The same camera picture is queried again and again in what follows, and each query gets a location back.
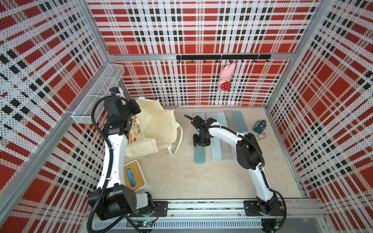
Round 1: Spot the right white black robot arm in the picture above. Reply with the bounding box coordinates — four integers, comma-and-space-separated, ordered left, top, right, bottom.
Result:
184, 115, 287, 217

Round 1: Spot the teal lid white pencil case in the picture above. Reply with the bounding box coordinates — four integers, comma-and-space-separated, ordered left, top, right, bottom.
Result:
193, 113, 206, 120

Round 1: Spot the white box wooden lid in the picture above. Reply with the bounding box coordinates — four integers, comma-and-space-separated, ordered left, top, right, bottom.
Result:
123, 160, 146, 192

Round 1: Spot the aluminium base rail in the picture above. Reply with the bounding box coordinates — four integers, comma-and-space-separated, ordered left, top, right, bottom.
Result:
84, 198, 328, 233

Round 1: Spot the white wire mesh shelf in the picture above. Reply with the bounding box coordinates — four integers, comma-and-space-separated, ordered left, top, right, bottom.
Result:
71, 64, 124, 124

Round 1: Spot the black wall hook rail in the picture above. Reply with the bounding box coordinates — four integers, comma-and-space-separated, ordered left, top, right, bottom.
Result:
176, 54, 272, 61

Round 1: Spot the light blue slim pencil case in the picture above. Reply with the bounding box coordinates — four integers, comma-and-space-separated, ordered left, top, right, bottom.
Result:
216, 112, 228, 127

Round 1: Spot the frosted translucent pencil case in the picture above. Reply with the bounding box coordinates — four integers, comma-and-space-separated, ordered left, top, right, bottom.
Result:
220, 140, 234, 160

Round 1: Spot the teal alarm clock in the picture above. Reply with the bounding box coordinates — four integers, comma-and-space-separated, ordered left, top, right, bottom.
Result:
253, 119, 267, 135

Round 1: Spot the cream floral canvas bag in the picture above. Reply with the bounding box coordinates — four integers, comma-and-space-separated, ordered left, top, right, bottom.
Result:
125, 97, 184, 158

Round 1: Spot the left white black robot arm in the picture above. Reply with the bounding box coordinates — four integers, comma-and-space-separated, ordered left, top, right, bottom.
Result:
86, 87, 155, 233

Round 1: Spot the blue pen in box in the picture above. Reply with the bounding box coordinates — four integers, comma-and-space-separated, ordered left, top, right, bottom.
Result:
126, 169, 137, 187

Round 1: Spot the pink plush pig toy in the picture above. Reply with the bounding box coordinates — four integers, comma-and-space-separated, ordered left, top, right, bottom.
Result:
218, 63, 236, 91

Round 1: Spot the light blue box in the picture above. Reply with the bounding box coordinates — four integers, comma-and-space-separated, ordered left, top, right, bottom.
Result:
193, 146, 206, 165

